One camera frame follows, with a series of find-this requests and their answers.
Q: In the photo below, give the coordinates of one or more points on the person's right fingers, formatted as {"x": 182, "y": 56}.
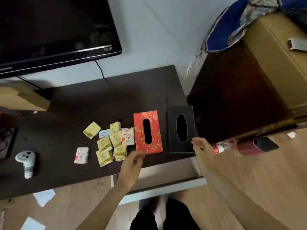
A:
{"x": 199, "y": 142}

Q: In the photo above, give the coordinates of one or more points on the white and blue tissue packet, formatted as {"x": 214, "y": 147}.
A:
{"x": 103, "y": 133}

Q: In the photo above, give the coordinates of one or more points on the small white paper scrap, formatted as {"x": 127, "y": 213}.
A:
{"x": 291, "y": 134}

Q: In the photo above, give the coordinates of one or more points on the white handheld controller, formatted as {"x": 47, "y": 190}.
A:
{"x": 26, "y": 160}

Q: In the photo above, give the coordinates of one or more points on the person's left hand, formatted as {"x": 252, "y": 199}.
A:
{"x": 130, "y": 167}

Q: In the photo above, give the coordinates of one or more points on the person's left forearm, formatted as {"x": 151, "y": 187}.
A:
{"x": 108, "y": 208}

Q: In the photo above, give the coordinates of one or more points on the white heart-print tissue packet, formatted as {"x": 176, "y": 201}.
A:
{"x": 81, "y": 155}

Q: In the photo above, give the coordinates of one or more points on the dark brown wooden cabinet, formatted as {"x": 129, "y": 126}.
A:
{"x": 235, "y": 98}

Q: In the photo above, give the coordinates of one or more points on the pile of yellow tissue packets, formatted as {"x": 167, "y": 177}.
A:
{"x": 112, "y": 143}

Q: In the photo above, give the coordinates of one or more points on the clear bottle with red label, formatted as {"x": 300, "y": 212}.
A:
{"x": 223, "y": 147}

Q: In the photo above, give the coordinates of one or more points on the blue patterned cloth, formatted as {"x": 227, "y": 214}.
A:
{"x": 230, "y": 23}

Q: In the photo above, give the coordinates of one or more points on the white cartoon-print tissue packet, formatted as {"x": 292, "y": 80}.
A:
{"x": 128, "y": 136}

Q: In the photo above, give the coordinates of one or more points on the white pull-out shelf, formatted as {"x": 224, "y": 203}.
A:
{"x": 165, "y": 179}

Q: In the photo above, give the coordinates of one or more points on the red patterned tissue box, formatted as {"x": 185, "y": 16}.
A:
{"x": 154, "y": 131}

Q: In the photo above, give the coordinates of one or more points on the black leather tissue box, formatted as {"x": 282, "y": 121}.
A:
{"x": 173, "y": 131}

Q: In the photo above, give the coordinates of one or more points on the person's left fingers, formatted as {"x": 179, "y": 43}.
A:
{"x": 138, "y": 156}

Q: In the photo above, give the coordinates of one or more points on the person's right forearm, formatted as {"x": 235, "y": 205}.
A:
{"x": 237, "y": 203}

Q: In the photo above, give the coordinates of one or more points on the large brown cardboard box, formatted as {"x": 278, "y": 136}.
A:
{"x": 278, "y": 59}

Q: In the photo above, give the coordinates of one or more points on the grey tape strip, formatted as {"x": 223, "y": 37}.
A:
{"x": 297, "y": 44}

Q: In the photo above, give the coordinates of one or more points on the flat brown cardboard box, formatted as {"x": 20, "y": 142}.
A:
{"x": 21, "y": 99}

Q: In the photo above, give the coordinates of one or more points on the person's right hand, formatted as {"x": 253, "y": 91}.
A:
{"x": 203, "y": 155}

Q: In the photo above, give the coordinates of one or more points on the red and black cylinder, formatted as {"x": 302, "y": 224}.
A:
{"x": 256, "y": 146}

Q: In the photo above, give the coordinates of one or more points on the person's black trousers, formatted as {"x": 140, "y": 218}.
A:
{"x": 177, "y": 217}

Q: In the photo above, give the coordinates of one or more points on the white paper sheet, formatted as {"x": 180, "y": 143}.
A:
{"x": 32, "y": 224}
{"x": 44, "y": 197}

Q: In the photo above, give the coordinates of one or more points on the black flat-screen television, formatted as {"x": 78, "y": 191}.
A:
{"x": 48, "y": 28}

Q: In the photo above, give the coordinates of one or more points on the white tassel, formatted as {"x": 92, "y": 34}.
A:
{"x": 195, "y": 65}

